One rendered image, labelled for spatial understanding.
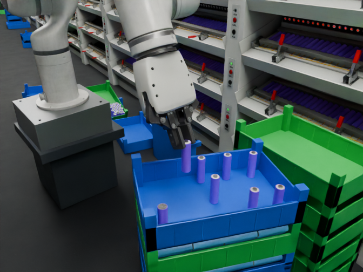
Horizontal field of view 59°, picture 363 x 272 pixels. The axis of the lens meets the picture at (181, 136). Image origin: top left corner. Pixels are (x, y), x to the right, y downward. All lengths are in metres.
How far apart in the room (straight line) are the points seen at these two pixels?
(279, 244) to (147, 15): 0.49
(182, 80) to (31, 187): 1.07
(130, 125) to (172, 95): 1.35
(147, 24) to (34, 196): 1.05
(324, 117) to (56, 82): 0.92
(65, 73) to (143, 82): 0.68
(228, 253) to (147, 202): 0.19
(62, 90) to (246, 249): 0.84
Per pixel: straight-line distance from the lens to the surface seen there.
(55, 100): 1.24
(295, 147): 0.91
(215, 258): 0.65
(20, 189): 1.53
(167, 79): 0.56
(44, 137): 1.16
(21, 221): 1.36
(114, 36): 2.50
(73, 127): 1.18
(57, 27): 1.18
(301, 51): 1.17
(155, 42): 0.55
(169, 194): 0.70
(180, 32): 1.65
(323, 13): 1.05
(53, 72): 1.20
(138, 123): 1.92
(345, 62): 1.08
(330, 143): 0.92
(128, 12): 0.57
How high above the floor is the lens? 0.84
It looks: 28 degrees down
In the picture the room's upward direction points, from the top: straight up
